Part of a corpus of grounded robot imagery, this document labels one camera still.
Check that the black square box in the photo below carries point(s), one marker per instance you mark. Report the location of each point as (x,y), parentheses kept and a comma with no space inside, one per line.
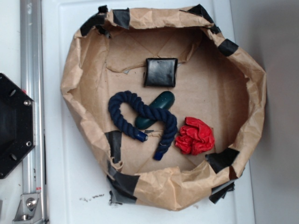
(161,72)

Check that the metal corner bracket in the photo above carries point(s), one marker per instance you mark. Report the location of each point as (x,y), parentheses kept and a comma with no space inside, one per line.
(29,210)

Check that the aluminium extrusion rail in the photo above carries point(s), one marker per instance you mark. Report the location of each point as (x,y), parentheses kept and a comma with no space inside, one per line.
(34,165)

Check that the brown paper bag with tape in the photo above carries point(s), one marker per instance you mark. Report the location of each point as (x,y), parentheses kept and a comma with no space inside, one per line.
(216,81)

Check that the black hexagonal mount plate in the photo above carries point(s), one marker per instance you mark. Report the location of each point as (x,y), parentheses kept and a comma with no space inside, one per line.
(16,125)

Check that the crumpled red plastic ball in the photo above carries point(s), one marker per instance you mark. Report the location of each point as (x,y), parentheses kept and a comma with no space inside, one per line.
(195,137)

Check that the dark green oblong case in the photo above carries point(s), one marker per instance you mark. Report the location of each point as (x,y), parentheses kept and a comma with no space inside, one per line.
(164,101)

